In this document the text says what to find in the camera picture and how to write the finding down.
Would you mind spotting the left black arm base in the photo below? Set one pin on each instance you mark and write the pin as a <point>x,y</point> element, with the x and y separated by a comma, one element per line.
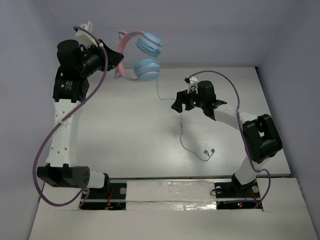
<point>111,197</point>

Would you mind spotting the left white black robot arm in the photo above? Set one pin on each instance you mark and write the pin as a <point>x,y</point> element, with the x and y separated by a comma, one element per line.
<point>76,64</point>

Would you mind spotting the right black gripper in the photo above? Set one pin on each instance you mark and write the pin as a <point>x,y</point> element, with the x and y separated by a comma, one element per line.
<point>182,97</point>

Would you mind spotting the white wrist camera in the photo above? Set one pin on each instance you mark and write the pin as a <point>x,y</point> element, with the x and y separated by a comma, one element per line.
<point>192,84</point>
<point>83,38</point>

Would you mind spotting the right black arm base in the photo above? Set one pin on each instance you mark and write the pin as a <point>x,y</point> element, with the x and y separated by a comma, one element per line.
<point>231,195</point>

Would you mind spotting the aluminium rail front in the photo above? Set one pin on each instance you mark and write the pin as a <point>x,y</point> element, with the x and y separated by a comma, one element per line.
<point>208,177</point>

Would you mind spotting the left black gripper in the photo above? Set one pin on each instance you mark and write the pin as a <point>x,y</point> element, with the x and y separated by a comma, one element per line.
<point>104,56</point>

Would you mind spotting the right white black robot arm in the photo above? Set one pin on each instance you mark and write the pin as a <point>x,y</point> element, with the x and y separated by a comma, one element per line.
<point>259,133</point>

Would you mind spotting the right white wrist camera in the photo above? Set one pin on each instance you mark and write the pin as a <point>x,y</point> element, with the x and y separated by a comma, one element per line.
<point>192,84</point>

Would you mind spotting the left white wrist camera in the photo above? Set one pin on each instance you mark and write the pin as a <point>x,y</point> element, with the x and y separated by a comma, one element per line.
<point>83,38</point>

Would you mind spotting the white foil-covered foam block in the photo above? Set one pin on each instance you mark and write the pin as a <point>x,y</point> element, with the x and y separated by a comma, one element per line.
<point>170,195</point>

